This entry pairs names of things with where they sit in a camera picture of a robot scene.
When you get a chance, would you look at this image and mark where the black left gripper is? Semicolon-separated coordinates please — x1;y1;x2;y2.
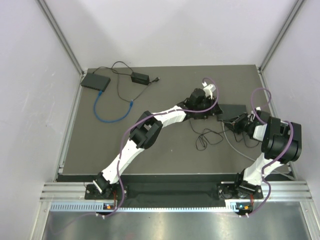
194;95;223;116

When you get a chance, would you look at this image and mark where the black network switch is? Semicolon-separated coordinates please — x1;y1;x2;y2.
217;104;247;123
80;73;111;92

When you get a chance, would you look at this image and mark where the grey ethernet cable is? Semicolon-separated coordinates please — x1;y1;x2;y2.
221;123;296;181

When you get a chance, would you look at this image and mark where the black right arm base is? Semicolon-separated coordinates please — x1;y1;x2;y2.
217;183;264;200

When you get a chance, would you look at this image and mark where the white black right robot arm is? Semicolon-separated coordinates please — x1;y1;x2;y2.
226;107;302;198

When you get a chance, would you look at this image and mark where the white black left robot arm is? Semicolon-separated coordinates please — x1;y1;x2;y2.
93;84;220;199

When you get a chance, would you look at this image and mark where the black left power adapter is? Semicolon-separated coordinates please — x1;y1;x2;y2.
130;72;150;86

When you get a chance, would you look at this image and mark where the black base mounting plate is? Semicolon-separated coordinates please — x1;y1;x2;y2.
84;181;264;201

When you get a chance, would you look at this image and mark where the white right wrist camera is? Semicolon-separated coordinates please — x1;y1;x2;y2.
248;107;261;122

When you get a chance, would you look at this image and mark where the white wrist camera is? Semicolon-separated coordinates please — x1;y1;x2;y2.
248;107;261;122
202;81;216;99

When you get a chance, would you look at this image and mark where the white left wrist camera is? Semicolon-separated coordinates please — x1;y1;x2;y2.
202;81;216;99

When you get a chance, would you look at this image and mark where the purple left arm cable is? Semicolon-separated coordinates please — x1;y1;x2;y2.
94;77;220;218

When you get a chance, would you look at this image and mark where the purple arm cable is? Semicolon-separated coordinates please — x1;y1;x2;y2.
246;87;293;218
94;77;220;218

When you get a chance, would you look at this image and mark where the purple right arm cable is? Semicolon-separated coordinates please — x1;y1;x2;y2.
246;87;293;218

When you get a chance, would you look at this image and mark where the black left adapter cord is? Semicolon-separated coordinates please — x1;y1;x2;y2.
92;61;161;102

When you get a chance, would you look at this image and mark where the grey slotted cable duct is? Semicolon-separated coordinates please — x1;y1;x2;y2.
49;201;251;213

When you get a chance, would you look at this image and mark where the blue ethernet cable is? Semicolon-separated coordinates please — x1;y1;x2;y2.
93;91;135;124

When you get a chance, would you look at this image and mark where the aluminium right corner post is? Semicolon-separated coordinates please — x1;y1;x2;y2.
257;0;306;74

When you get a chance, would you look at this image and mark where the aluminium corner post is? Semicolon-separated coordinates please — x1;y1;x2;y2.
257;0;306;74
35;0;85;76

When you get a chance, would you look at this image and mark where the aluminium left corner post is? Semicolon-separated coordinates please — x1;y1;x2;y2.
35;0;85;76

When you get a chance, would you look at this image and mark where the aluminium frame rail front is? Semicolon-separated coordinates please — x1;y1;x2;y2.
40;181;312;202

